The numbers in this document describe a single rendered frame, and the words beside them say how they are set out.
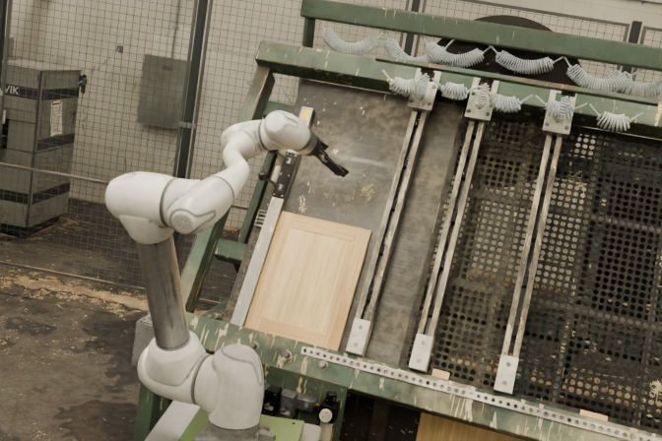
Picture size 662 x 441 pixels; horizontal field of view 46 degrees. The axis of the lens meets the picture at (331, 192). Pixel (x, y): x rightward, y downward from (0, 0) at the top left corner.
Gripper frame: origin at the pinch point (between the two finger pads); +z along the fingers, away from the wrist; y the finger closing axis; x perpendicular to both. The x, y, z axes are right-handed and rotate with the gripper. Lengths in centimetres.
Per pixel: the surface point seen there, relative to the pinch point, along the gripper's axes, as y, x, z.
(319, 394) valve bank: -53, 61, 22
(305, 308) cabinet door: -24, 48, 24
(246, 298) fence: -8, 63, 15
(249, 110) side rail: 60, 19, 22
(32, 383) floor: 75, 214, 71
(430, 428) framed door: -80, 46, 59
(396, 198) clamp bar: -9.0, -3.1, 38.0
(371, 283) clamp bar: -31, 24, 31
